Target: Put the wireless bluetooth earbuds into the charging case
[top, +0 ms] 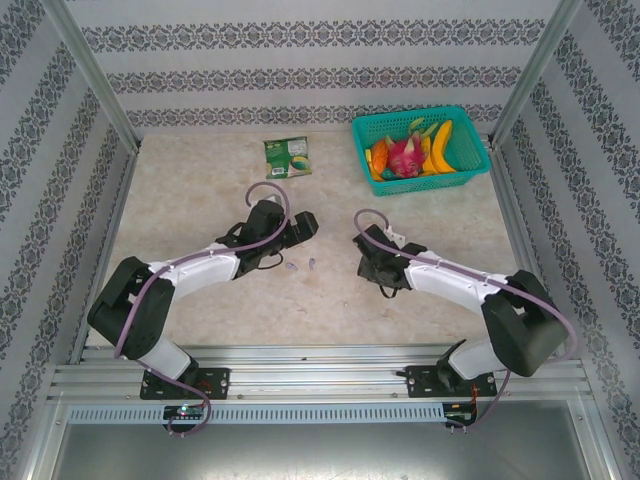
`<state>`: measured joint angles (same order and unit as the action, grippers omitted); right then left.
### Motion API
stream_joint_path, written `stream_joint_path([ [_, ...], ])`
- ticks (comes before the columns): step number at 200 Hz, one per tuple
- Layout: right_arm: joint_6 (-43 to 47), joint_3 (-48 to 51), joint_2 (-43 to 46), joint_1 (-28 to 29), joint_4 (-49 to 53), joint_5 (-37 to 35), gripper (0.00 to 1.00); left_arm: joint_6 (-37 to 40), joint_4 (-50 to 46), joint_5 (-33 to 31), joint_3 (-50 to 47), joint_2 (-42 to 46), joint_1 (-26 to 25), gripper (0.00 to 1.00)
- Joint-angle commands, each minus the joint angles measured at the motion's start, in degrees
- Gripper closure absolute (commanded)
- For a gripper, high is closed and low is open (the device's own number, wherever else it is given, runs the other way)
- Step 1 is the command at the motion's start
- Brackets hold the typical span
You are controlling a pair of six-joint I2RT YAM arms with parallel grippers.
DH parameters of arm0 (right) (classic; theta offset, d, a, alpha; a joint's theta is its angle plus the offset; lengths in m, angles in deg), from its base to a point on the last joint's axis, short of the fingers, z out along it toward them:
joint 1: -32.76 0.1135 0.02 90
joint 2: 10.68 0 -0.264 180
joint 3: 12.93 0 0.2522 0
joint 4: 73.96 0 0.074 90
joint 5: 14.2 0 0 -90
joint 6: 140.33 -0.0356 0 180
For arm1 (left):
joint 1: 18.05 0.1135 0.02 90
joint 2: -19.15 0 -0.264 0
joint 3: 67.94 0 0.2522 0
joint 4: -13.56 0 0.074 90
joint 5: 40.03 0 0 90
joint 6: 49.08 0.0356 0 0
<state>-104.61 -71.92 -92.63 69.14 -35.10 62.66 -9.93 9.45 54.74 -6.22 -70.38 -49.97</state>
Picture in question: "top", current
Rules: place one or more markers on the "teal plastic mesh basket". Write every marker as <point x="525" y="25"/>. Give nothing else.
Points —
<point x="470" y="150"/>

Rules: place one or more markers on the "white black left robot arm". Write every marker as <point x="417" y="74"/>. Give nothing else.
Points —
<point x="200" y="267"/>

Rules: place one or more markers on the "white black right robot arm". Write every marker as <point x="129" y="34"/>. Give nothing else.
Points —
<point x="450" y="282"/>

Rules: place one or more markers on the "green snack packet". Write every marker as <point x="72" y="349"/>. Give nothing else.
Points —
<point x="285" y="157"/>

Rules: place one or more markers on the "yellow toy fruit slice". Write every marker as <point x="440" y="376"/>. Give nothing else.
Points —
<point x="368" y="160"/>

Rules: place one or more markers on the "orange toy fruit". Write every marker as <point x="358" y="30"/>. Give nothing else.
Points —
<point x="380" y="156"/>

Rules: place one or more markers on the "pink toy dragon fruit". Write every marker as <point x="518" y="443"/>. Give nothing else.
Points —
<point x="405" y="157"/>

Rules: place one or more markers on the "orange yellow toy banana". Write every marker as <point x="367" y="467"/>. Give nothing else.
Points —
<point x="442" y="145"/>

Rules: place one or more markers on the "grey sheet metal panel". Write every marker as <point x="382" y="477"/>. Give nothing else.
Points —
<point x="320" y="455"/>

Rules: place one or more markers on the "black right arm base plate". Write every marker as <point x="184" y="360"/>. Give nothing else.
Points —
<point x="422" y="380"/>

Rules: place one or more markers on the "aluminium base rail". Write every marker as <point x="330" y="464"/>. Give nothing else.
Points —
<point x="310" y="380"/>

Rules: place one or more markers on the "aluminium side rail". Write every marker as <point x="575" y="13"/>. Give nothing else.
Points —
<point x="107" y="250"/>
<point x="532" y="250"/>

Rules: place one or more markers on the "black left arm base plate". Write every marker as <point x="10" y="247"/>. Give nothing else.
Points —
<point x="215" y="382"/>

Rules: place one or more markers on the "aluminium frame post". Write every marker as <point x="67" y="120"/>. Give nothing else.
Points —
<point x="535" y="75"/>
<point x="94" y="75"/>

